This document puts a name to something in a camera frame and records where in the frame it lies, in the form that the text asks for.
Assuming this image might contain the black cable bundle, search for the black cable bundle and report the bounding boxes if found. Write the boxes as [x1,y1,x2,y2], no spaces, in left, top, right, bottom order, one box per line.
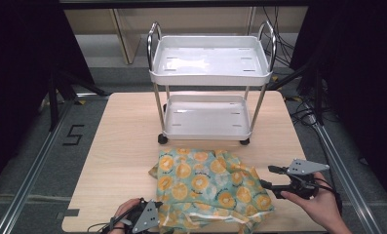
[261,6,296,68]

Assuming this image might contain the silver metal floor rail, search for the silver metal floor rail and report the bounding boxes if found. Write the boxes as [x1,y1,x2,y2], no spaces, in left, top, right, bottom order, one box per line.
[0,93,111,234]
[306,105,383,234]

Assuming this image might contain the orange print cloth bag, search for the orange print cloth bag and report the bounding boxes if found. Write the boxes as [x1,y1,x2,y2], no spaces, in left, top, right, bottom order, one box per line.
[148,147,276,234]

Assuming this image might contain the person's left hand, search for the person's left hand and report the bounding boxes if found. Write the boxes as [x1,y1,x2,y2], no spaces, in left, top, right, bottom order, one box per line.
[108,198,142,234]

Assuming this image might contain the black tripod stand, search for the black tripod stand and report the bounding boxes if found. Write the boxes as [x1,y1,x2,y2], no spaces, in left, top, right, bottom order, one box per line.
[268,60,326,127]
[47,68,109,132]

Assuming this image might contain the black curtain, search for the black curtain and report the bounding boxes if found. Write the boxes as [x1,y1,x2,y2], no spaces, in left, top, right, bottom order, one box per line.
[290,0,387,204]
[0,0,96,193]

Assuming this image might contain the person's right hand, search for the person's right hand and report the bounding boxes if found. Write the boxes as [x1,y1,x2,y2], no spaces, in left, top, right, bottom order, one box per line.
[280,171,345,229]

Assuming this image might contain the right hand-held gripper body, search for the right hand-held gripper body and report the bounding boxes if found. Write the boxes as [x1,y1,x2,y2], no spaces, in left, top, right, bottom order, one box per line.
[278,157,330,201]

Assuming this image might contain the black floor cables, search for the black floor cables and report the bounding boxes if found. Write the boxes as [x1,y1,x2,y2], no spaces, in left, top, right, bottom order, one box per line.
[286,93,340,129]

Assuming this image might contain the black tape strip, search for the black tape strip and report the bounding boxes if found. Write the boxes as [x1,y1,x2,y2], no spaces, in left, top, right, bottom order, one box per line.
[56,208,81,220]

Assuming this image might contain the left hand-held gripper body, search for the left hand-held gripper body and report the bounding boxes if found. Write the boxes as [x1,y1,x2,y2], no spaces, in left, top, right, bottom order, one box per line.
[125,198,161,234]

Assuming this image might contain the beige wooden cabinet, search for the beige wooden cabinet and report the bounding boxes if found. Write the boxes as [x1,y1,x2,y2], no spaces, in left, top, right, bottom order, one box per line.
[63,7,310,66]

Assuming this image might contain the black metal frame bar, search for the black metal frame bar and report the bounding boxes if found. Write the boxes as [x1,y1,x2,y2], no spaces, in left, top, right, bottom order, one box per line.
[58,0,312,10]

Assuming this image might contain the left hand-held gripper cable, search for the left hand-held gripper cable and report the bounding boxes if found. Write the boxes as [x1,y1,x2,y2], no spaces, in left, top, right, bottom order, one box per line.
[86,208,135,234]

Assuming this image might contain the white two-tier cart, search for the white two-tier cart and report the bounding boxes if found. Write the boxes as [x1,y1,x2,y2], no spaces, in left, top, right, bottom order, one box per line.
[146,19,278,146]

